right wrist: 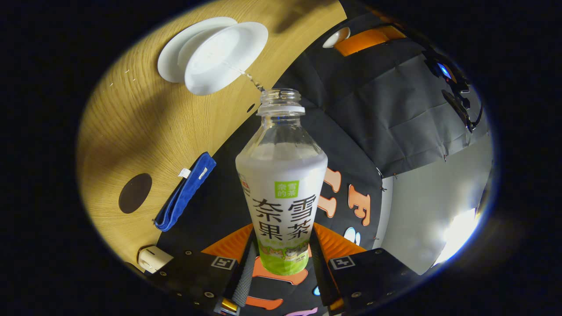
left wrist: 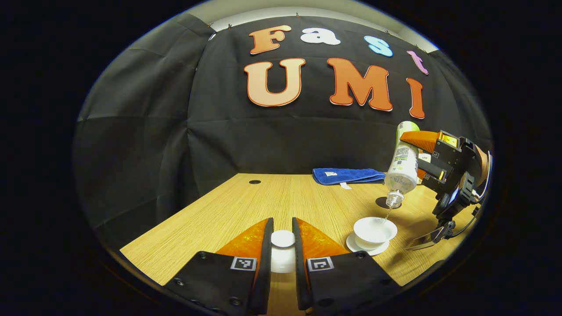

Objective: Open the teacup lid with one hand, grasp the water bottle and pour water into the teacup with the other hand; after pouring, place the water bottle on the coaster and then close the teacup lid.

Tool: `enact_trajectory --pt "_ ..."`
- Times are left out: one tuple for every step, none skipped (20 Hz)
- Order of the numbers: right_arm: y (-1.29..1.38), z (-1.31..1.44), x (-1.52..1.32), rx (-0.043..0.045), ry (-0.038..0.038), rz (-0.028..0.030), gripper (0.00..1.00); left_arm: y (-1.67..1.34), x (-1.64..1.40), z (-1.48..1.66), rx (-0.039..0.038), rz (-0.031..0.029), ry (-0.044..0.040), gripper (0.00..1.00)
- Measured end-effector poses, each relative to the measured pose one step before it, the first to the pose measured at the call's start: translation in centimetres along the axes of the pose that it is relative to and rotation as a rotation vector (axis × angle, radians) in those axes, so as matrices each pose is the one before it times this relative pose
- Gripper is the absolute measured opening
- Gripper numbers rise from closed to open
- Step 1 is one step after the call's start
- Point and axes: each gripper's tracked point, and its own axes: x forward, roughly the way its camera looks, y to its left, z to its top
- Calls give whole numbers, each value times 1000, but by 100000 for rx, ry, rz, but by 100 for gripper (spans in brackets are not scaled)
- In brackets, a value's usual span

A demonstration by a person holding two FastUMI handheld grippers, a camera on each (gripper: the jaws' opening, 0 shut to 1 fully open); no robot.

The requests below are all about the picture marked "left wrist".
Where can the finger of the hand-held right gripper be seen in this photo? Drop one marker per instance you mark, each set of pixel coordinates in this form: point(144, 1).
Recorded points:
point(432, 172)
point(428, 139)

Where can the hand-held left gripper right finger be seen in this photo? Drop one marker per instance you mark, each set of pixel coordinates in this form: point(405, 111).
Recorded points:
point(300, 285)

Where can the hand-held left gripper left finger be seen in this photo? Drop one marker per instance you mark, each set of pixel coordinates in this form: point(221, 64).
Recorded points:
point(263, 285)

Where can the clear water bottle white label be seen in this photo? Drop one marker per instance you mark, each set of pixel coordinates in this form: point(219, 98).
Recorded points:
point(404, 166)

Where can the dark round coaster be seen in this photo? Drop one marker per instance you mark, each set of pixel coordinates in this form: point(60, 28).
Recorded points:
point(381, 202)

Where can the white teacup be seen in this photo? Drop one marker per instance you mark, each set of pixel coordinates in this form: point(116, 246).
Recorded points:
point(373, 230)

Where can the white saucer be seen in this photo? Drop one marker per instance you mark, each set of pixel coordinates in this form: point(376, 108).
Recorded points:
point(355, 246)

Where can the blue towel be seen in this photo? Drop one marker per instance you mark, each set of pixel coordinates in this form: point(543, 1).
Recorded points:
point(347, 175)

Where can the row of backdrop clips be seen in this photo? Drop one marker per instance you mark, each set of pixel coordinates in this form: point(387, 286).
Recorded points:
point(297, 15)

